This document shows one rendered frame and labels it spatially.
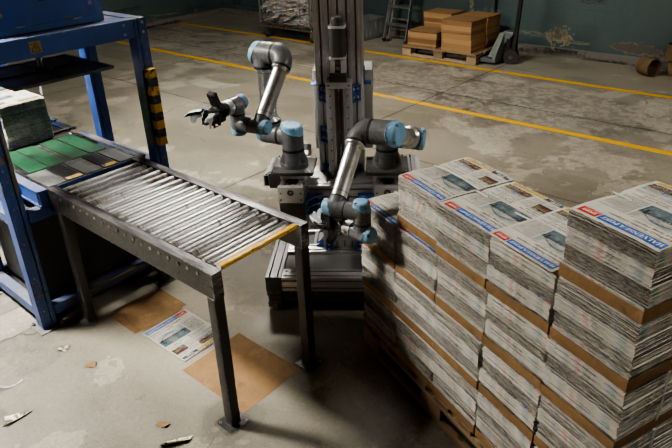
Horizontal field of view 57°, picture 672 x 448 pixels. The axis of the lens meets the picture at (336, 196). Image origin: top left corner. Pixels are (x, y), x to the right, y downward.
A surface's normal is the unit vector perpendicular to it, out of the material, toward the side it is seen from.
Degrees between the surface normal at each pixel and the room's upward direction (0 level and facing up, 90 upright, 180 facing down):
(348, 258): 0
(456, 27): 90
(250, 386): 0
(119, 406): 0
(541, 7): 90
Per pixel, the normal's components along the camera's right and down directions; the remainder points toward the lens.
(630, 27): -0.65, 0.35
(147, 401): -0.04, -0.90
